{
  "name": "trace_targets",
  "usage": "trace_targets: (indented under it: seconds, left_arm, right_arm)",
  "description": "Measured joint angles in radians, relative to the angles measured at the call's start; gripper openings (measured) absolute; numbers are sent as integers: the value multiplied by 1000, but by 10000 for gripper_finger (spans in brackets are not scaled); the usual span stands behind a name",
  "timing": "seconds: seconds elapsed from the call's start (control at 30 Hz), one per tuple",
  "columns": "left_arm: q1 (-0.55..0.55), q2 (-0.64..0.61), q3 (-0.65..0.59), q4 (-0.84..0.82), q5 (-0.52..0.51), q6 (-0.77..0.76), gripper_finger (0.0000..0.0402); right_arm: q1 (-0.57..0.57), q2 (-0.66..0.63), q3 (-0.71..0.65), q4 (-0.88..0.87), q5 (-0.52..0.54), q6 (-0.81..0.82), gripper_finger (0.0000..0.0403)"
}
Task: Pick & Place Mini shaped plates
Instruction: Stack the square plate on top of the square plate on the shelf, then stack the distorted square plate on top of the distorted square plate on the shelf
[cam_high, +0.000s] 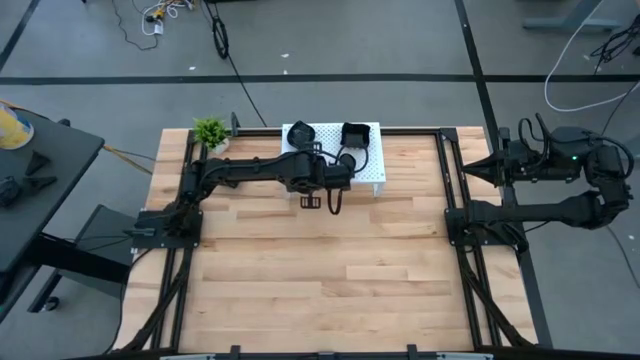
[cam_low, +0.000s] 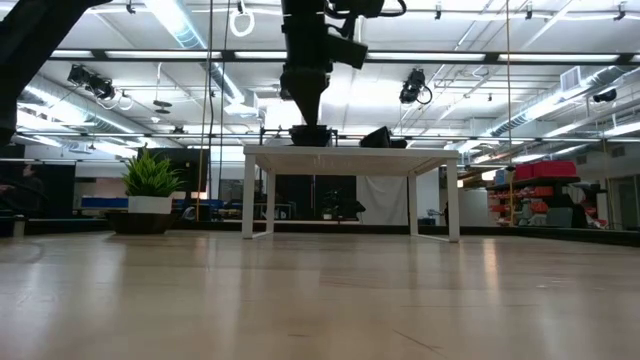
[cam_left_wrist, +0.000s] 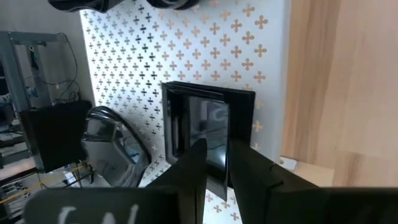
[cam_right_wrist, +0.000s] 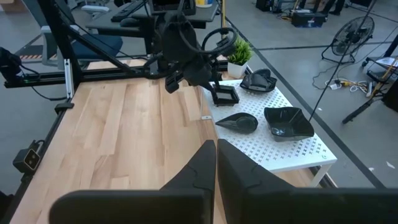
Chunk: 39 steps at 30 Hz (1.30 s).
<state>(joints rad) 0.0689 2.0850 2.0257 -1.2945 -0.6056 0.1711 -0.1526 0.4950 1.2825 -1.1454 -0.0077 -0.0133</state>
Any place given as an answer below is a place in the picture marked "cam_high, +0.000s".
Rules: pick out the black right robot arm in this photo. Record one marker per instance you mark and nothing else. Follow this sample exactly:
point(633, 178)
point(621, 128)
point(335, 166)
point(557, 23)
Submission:
point(540, 212)

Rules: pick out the black wavy square bowl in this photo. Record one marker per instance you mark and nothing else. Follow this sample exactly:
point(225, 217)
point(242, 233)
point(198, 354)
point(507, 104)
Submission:
point(231, 184)
point(355, 135)

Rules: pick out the black triangular bracket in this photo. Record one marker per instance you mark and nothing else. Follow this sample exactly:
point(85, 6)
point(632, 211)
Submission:
point(40, 182)
point(37, 162)

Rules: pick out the black controller box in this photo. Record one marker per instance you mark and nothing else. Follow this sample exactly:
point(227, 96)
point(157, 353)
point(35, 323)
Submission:
point(107, 235)

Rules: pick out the grey desk base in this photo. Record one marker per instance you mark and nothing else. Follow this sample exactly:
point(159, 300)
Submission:
point(570, 22)

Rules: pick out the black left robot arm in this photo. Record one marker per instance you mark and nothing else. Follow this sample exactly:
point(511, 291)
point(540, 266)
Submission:
point(250, 170)

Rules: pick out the yellow round container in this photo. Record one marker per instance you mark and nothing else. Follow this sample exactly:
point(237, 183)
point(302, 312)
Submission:
point(12, 131)

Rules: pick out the black caster wheel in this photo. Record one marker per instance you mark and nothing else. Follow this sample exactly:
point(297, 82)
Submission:
point(51, 303)

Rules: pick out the black teardrop plate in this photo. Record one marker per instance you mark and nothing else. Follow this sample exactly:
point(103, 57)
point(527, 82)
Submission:
point(348, 160)

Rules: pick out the small potted green plant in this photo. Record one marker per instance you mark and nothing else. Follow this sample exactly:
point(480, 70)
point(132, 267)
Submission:
point(211, 132)

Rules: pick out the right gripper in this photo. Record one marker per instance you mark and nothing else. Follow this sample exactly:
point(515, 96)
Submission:
point(525, 162)

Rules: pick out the black lumpy object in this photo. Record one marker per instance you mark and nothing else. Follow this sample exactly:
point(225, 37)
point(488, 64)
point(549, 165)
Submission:
point(7, 191)

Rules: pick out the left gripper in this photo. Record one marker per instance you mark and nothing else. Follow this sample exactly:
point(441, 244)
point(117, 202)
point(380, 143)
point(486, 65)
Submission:
point(335, 179)

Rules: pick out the white perforated shelf rack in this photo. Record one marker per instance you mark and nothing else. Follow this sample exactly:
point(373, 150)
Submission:
point(375, 175)

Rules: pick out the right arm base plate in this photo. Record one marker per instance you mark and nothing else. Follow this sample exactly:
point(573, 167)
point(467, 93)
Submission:
point(452, 235)

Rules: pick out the black leaf-shaped plate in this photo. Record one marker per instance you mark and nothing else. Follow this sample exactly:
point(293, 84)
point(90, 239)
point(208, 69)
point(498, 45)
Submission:
point(300, 134)

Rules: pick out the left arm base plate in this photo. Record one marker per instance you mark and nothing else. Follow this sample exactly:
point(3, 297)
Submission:
point(150, 240)

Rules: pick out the black side table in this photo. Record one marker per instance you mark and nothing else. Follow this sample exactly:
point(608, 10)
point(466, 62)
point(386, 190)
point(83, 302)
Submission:
point(65, 165)

